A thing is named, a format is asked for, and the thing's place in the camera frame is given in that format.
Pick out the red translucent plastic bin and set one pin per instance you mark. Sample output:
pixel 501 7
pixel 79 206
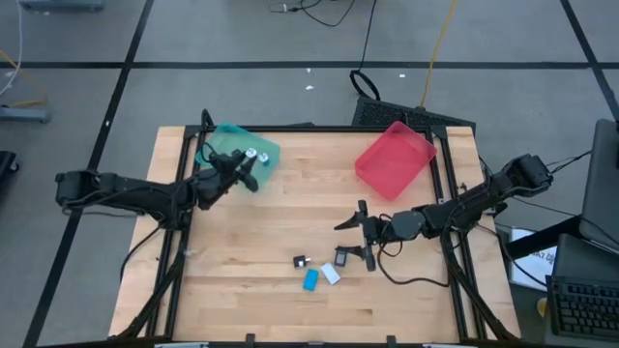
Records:
pixel 394 159

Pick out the black aluminium table frame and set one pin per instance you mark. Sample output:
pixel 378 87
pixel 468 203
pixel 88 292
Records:
pixel 314 129

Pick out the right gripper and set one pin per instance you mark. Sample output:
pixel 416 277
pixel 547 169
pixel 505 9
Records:
pixel 401 224

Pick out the green translucent plastic bin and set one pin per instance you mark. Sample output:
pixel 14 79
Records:
pixel 227 135

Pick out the grey laptop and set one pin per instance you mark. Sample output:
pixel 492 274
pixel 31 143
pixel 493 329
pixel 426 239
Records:
pixel 602 183

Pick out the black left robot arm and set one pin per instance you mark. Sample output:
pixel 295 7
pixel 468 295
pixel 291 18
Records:
pixel 130 193

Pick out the black perforated panel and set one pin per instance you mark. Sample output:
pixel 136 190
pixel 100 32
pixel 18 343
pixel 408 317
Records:
pixel 387 113

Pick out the black keyboard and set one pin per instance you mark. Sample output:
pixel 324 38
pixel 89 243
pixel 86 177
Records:
pixel 585 309

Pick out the teal small box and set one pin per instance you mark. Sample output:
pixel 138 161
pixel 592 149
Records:
pixel 311 280

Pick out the dark blue small box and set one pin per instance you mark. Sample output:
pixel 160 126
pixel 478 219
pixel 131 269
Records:
pixel 341 258

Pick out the black table clamp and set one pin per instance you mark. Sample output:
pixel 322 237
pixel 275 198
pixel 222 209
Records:
pixel 392 341
pixel 250 340

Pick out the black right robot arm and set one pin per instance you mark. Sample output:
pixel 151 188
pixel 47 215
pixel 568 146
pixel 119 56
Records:
pixel 483 198

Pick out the black desk bar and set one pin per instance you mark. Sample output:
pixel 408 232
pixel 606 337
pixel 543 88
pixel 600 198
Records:
pixel 541 238

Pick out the grey floor base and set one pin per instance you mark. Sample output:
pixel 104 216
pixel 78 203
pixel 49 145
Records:
pixel 63 5
pixel 24 115

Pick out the white small box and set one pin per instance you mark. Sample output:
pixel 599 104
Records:
pixel 331 274

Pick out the white paper sheet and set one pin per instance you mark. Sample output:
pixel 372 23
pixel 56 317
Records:
pixel 537 263

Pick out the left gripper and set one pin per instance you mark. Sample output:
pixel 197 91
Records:
pixel 217 181

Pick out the black chair caster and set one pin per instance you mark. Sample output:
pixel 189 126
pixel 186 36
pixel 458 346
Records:
pixel 7 162

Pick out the black charger with white label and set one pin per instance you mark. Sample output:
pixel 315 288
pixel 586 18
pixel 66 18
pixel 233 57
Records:
pixel 300 262

